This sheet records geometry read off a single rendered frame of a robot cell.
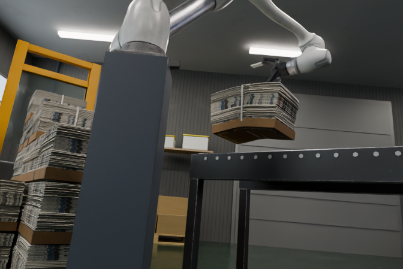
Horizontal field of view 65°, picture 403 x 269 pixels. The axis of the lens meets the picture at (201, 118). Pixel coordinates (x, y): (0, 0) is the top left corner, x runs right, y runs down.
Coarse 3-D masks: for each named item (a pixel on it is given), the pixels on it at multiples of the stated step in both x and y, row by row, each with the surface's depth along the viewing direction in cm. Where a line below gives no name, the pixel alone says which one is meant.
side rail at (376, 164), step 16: (192, 160) 155; (208, 160) 149; (224, 160) 144; (240, 160) 139; (256, 160) 135; (272, 160) 131; (288, 160) 127; (304, 160) 123; (320, 160) 120; (336, 160) 116; (352, 160) 113; (368, 160) 110; (384, 160) 107; (400, 160) 105; (192, 176) 152; (208, 176) 147; (224, 176) 142; (240, 176) 137; (256, 176) 133; (272, 176) 129; (288, 176) 125; (304, 176) 121; (320, 176) 118; (336, 176) 115; (352, 176) 112; (368, 176) 109; (384, 176) 106; (400, 176) 104
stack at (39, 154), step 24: (48, 144) 134; (72, 144) 127; (24, 168) 183; (72, 168) 126; (24, 192) 162; (48, 192) 119; (72, 192) 124; (24, 216) 141; (48, 216) 117; (72, 216) 122; (24, 240) 124; (24, 264) 112; (48, 264) 115
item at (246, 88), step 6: (240, 90) 164; (246, 90) 161; (240, 96) 163; (246, 96) 160; (240, 102) 161; (246, 102) 159; (246, 108) 158; (246, 132) 165; (252, 132) 164; (258, 138) 176; (264, 138) 176
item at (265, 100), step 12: (252, 84) 160; (264, 84) 156; (276, 84) 152; (252, 96) 158; (264, 96) 154; (276, 96) 150; (288, 96) 160; (252, 108) 156; (264, 108) 152; (276, 108) 150; (288, 108) 163; (288, 120) 164; (264, 132) 159; (276, 132) 155
